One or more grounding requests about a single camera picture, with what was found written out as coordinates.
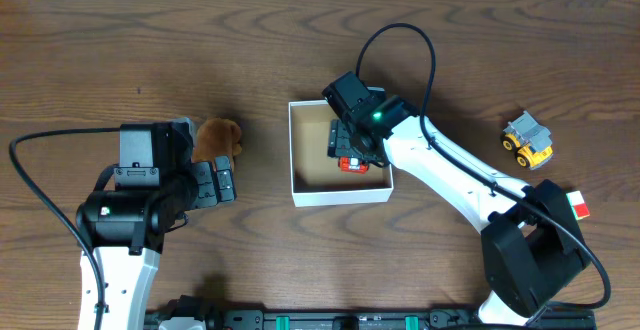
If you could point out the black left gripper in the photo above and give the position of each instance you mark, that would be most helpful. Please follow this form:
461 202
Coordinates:
204 185

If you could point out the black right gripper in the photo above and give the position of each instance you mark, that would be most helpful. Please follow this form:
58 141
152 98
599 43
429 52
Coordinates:
343 142

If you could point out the red toy fire truck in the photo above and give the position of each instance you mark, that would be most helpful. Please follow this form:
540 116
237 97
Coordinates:
353 165

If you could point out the yellow toy dump truck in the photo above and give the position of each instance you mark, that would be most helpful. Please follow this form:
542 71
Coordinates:
530 142

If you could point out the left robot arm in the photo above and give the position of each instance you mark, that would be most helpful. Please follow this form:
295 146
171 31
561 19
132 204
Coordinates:
125 221

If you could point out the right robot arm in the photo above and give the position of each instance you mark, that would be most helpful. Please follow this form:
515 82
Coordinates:
532 245

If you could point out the white cardboard box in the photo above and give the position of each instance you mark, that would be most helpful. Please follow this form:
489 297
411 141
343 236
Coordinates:
316 179

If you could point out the brown plush toy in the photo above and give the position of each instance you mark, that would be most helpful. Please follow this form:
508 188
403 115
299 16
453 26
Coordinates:
217 137

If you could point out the colourful puzzle cube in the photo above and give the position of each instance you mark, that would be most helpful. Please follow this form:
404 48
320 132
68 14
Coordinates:
578 205

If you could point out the black right camera box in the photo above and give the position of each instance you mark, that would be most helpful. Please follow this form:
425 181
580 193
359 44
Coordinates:
350 97

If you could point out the black camera box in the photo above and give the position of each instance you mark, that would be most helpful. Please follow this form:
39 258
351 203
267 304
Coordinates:
151 152
350 97

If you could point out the black left camera box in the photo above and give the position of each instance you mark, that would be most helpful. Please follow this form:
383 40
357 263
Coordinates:
151 152

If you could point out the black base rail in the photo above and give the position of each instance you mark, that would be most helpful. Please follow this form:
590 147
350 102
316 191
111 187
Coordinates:
194 313

